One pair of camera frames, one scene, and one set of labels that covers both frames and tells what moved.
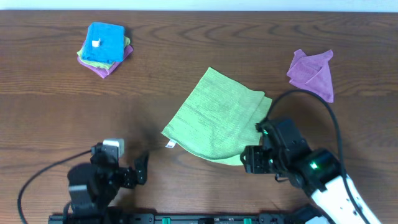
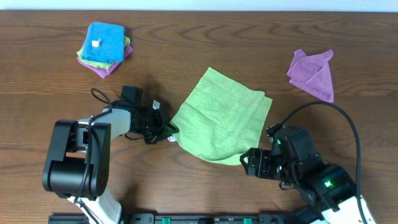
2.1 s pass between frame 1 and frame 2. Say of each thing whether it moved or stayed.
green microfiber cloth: stayed
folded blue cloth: stayed
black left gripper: moved
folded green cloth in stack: stayed
